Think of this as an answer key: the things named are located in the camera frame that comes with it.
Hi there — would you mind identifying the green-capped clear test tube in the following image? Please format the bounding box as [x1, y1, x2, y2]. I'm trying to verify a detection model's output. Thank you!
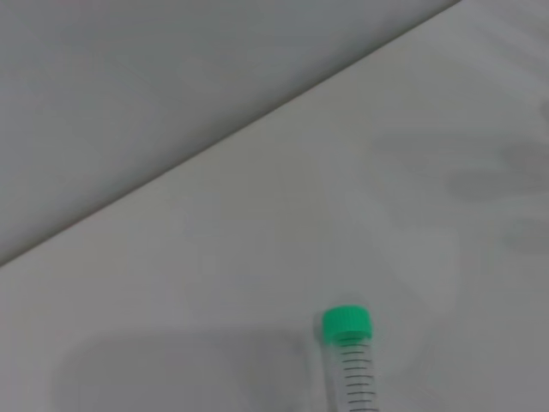
[321, 304, 381, 412]

